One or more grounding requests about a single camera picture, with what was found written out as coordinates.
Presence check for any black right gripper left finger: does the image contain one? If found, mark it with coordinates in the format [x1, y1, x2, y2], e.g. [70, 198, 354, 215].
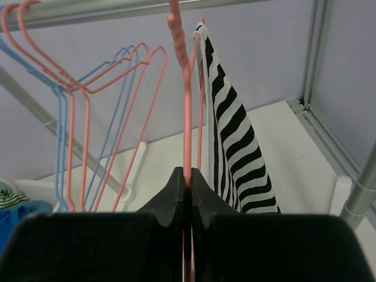
[1, 167, 184, 281]

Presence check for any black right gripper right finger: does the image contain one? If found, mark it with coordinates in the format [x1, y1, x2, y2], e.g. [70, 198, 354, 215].
[191, 169, 374, 281]

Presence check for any black white striped tank top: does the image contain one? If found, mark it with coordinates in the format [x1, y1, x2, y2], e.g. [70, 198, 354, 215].
[195, 22, 280, 213]

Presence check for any bright blue tank top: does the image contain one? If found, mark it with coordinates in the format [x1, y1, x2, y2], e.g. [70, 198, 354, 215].
[0, 205, 31, 254]

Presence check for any green white striped tank top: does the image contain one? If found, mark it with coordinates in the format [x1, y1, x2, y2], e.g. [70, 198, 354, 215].
[0, 182, 29, 209]

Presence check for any light blue wire hanger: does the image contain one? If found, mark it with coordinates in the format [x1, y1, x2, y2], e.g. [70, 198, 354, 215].
[1, 38, 134, 212]

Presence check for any pink hanger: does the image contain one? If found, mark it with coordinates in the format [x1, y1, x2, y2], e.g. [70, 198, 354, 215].
[17, 1, 165, 212]
[1, 18, 143, 210]
[167, 1, 200, 281]

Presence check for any grey blue tank top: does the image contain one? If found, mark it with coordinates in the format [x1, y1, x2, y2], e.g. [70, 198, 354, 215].
[18, 200, 53, 217]

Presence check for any white plastic perforated basket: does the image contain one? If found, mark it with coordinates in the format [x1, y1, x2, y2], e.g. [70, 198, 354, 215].
[1, 178, 58, 205]

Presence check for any metal clothes rack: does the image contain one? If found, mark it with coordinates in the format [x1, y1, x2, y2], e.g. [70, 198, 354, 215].
[1, 1, 375, 229]

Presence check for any right rear frame post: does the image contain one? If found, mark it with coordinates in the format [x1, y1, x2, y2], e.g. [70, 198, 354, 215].
[288, 1, 361, 179]

